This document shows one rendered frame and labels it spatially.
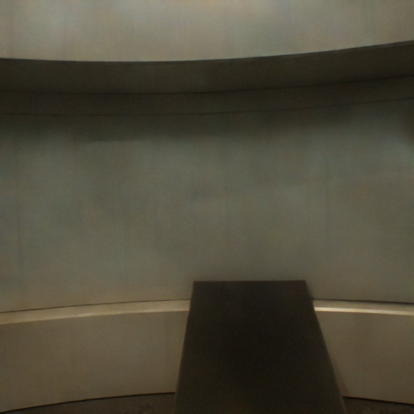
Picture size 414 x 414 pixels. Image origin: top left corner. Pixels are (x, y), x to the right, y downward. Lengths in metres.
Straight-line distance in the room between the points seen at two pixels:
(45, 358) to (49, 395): 0.05
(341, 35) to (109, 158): 0.32
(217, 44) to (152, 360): 0.40
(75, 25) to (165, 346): 0.40
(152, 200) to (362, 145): 0.29
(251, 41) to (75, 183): 0.29
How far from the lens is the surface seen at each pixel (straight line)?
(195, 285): 0.44
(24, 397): 0.52
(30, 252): 0.49
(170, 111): 0.47
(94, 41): 0.41
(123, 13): 0.42
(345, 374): 0.49
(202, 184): 0.45
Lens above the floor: 0.26
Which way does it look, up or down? 1 degrees down
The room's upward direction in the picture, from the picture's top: 2 degrees counter-clockwise
